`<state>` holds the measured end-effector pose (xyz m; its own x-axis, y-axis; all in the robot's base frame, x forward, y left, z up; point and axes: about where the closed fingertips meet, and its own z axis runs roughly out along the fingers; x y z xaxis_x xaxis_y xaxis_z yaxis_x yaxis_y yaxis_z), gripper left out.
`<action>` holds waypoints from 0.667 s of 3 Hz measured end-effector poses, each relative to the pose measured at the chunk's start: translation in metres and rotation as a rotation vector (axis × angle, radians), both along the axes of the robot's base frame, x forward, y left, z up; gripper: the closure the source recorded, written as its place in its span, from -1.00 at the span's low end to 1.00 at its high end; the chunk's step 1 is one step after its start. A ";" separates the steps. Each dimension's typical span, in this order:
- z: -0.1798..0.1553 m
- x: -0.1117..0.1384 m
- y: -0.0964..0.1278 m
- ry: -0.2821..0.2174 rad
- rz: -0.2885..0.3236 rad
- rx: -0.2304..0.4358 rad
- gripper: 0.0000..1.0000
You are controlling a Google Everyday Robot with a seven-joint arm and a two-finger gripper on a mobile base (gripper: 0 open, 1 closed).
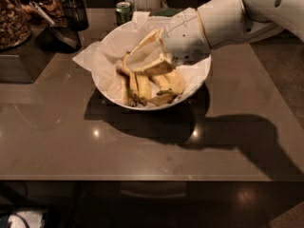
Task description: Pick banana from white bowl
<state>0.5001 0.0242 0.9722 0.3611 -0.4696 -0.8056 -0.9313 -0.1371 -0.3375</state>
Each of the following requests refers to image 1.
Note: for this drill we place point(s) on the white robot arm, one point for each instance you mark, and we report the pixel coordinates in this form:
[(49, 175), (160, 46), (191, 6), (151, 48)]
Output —
[(228, 22)]

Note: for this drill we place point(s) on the white paper liner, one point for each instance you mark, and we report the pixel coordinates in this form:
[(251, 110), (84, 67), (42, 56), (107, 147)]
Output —
[(110, 57)]

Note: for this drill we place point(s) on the black scoop with tongs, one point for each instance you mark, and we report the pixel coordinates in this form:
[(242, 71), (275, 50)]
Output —
[(64, 37)]

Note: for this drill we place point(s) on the white bowl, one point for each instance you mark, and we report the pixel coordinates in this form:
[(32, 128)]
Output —
[(196, 75)]

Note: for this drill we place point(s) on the snack jar at back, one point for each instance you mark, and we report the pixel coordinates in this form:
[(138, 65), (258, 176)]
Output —
[(52, 8)]

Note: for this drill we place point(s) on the green lid on table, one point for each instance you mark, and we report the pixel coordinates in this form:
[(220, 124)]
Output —
[(166, 12)]

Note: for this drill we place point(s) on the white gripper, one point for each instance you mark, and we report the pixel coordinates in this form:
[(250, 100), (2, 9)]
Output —
[(184, 37)]

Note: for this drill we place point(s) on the green soda can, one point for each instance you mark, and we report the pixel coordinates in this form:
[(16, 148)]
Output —
[(123, 13)]

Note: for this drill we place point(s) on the glass jar of nuts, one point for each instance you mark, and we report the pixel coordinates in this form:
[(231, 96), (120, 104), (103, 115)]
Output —
[(14, 26)]

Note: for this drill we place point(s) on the black mesh cup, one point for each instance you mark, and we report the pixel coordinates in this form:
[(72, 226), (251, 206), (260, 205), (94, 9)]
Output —
[(76, 11)]

